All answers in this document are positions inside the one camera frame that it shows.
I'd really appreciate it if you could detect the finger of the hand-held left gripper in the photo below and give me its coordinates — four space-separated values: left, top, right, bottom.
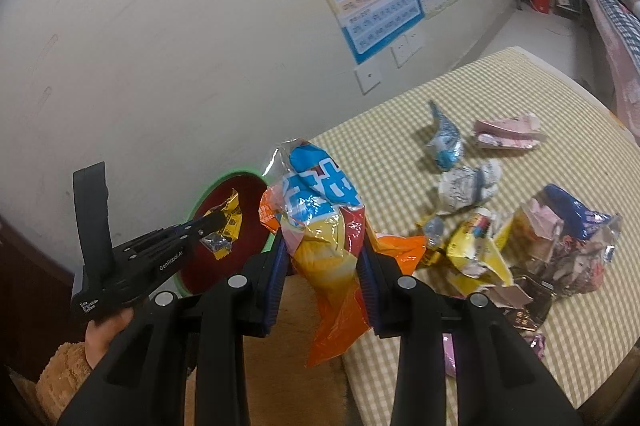
169 212 227 241

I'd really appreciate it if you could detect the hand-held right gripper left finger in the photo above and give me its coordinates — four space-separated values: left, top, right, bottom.
57 233 292 426

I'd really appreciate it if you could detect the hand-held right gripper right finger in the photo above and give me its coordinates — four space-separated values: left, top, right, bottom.
357 226 586 426

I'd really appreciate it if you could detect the yellow candy wrapper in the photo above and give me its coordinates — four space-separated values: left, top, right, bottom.
202 189 244 239

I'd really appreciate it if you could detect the red bin with green rim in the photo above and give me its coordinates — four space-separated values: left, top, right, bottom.
176 166 281 299

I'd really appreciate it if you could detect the orange blue chip bag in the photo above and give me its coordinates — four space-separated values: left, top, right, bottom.
258 137 428 368

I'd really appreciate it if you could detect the torn yellow bear carton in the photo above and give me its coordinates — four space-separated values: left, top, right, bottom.
442 206 516 299

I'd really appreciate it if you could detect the torn pink carton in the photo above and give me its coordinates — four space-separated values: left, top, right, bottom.
472 112 548 150

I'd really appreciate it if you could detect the person's left hand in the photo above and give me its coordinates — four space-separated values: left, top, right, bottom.
85 307 135 370

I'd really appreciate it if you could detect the small yellow clear wrapper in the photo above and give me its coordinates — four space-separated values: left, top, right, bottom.
200 233 234 261

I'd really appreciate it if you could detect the clear crumpled wrapper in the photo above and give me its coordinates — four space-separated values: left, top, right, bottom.
424 215 447 251

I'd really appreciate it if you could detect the dark wooden furniture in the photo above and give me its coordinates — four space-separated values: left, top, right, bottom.
0 216 86 382

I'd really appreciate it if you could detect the crumpled white blue wrapper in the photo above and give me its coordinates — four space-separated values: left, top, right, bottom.
437 159 502 216

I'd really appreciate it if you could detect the yellow checkered tablecloth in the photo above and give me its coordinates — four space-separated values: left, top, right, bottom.
280 46 640 426

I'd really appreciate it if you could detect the dark brown wrapper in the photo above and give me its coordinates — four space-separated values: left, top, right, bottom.
500 276 554 332

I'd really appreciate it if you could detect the blue white snack wrapper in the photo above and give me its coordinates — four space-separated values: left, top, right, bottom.
425 100 464 169

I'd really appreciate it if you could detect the large blue pink snack bag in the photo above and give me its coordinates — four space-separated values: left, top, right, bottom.
510 183 623 302

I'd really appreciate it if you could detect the blue pink patterned quilt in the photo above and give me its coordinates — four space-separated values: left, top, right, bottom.
582 0 640 132

